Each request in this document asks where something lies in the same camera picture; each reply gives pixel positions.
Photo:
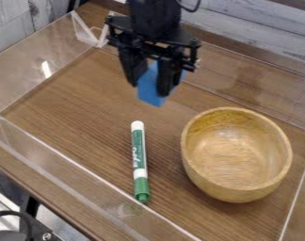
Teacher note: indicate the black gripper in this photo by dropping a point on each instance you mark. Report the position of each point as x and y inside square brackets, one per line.
[149, 34]

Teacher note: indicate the blue rectangular block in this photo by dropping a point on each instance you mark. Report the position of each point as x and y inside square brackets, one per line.
[147, 93]

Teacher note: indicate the green white marker pen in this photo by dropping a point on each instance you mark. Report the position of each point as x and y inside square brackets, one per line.
[139, 166]

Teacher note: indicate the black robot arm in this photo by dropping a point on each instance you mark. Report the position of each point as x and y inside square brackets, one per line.
[149, 34]

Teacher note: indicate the brown wooden bowl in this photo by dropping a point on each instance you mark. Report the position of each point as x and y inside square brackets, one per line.
[236, 154]

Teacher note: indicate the clear acrylic tray wall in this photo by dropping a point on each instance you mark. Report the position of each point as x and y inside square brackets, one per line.
[67, 108]

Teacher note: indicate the black metal table frame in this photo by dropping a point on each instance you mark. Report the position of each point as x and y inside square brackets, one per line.
[36, 230]

